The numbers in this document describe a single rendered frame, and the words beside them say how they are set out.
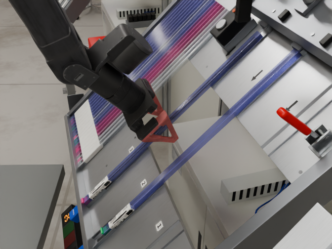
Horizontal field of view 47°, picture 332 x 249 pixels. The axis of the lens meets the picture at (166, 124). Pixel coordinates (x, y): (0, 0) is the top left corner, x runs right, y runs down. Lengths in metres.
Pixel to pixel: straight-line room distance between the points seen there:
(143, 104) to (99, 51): 0.13
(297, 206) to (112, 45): 0.37
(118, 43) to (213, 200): 0.53
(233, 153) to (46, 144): 1.38
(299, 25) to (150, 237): 0.42
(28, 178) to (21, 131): 1.31
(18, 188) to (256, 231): 0.75
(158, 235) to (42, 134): 1.79
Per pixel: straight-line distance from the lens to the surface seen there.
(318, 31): 0.61
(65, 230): 0.92
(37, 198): 1.08
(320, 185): 0.54
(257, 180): 1.01
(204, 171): 1.08
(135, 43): 0.63
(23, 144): 2.34
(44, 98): 2.75
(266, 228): 0.55
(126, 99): 0.68
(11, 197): 1.11
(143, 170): 0.77
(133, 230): 0.72
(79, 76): 0.61
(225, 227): 0.95
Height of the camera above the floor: 1.34
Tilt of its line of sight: 35 degrees down
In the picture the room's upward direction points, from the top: straight up
